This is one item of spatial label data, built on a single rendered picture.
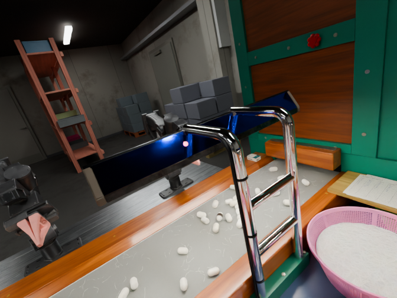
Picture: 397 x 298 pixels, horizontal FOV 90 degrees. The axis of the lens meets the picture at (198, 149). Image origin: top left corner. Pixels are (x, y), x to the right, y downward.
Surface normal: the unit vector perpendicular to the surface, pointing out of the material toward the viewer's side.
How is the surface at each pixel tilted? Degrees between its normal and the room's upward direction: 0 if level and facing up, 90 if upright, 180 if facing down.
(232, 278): 0
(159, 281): 0
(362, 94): 90
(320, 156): 90
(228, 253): 0
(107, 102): 90
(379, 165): 90
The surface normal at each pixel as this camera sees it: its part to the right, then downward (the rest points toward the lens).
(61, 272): -0.22, -0.92
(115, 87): 0.58, 0.14
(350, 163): -0.81, 0.36
